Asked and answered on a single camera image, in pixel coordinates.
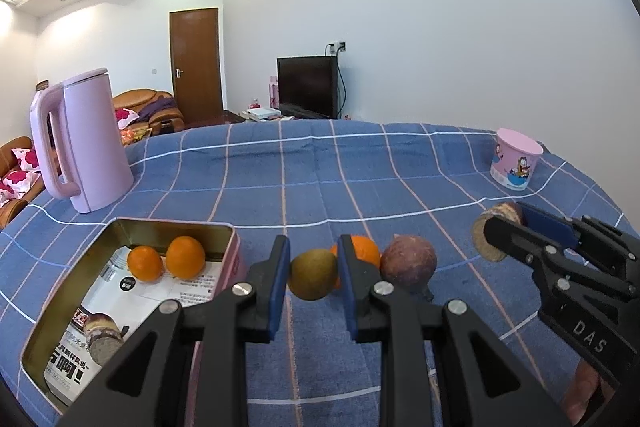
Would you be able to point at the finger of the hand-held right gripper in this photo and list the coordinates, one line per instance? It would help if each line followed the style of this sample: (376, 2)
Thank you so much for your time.
(515, 239)
(547, 224)

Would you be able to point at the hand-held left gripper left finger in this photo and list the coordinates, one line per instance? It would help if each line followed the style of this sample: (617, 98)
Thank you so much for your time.
(279, 292)

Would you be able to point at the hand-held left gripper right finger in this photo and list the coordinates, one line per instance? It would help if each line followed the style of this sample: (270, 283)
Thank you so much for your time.
(347, 297)

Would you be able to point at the brown round cake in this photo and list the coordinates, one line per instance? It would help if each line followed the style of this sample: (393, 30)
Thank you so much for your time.
(102, 337)
(479, 237)

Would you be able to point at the small green fruit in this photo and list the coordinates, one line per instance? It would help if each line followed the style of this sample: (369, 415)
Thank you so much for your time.
(314, 274)

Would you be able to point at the orange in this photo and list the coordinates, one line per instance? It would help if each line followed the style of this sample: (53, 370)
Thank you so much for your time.
(145, 264)
(186, 257)
(369, 252)

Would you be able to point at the pink tin box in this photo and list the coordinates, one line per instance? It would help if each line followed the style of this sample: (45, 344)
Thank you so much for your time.
(60, 297)

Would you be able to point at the person's right hand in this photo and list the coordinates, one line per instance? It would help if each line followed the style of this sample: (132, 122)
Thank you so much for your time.
(582, 389)

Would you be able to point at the round purple fruit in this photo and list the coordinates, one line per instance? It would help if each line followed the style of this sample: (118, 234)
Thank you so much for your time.
(407, 263)

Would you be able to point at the pink cartoon cup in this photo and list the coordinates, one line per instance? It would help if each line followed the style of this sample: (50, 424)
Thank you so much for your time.
(515, 162)

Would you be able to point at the blue plaid blanket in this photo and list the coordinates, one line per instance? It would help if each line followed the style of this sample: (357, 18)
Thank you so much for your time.
(350, 177)

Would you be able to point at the printed paper booklet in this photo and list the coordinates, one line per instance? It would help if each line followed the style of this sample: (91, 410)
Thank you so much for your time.
(150, 292)

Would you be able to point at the white flat box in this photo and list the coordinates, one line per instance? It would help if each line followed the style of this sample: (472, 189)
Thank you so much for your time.
(262, 112)

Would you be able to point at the pink bag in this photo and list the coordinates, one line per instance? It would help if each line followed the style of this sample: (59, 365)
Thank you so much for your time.
(273, 94)

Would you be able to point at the black television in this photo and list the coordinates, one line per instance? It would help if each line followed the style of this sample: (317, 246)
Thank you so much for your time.
(306, 84)

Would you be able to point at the purple cloth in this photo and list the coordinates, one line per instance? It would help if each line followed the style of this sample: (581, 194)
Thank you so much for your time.
(160, 109)

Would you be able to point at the pink floral cushion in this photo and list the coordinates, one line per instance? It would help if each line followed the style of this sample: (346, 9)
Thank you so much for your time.
(26, 159)
(125, 117)
(20, 183)

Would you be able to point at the brown leather sofa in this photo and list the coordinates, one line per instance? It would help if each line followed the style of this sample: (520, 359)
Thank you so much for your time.
(7, 152)
(142, 97)

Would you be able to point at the pink electric kettle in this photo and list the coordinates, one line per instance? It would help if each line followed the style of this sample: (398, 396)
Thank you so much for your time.
(92, 142)

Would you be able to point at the brown wooden door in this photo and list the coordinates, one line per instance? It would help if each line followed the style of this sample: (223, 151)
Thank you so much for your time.
(195, 67)

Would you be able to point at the wall socket with plugs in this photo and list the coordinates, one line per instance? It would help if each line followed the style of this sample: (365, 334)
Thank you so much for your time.
(336, 48)

